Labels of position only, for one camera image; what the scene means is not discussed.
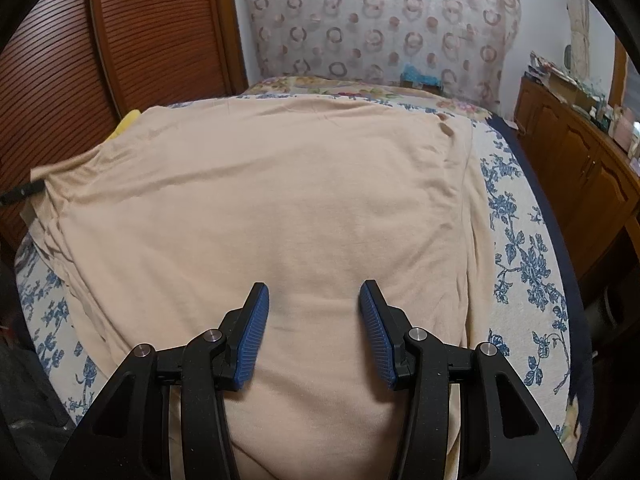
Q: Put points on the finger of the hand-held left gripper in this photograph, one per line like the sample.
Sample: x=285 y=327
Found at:
x=22 y=192

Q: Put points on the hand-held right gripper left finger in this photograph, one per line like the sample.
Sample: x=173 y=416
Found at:
x=252 y=335

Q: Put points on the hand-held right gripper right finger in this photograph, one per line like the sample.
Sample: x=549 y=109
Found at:
x=375 y=335

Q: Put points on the beige t-shirt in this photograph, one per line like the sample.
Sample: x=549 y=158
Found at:
x=280 y=200

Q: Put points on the yellow cloth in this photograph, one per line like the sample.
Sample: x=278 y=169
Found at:
x=126 y=122

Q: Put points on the floral bed quilt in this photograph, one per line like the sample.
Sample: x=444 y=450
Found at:
x=520 y=240

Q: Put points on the wooden louvered wardrobe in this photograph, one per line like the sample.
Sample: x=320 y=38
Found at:
x=120 y=45

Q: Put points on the dark cloth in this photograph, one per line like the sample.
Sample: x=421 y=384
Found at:
x=27 y=370

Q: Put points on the navy bed sheet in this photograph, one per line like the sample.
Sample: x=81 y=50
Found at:
x=560 y=245

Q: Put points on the light blue cloth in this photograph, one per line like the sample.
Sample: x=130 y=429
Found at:
x=420 y=76

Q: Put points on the wooden dresser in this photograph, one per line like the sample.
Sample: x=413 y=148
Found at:
x=580 y=160

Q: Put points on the clutter on dresser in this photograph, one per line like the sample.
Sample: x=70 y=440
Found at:
x=585 y=92

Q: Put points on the white lace curtain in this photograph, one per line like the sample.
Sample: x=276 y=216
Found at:
x=579 y=30

